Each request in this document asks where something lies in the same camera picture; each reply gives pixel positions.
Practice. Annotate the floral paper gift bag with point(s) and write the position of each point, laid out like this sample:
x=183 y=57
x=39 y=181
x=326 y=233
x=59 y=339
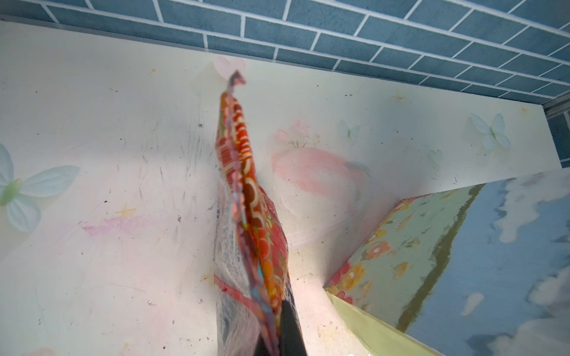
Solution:
x=480 y=270

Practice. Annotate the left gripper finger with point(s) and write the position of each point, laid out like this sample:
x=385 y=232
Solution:
x=291 y=340

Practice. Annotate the floral table mat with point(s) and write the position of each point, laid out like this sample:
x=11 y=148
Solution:
x=121 y=261

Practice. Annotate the red snack packet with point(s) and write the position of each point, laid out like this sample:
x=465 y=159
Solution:
x=251 y=263

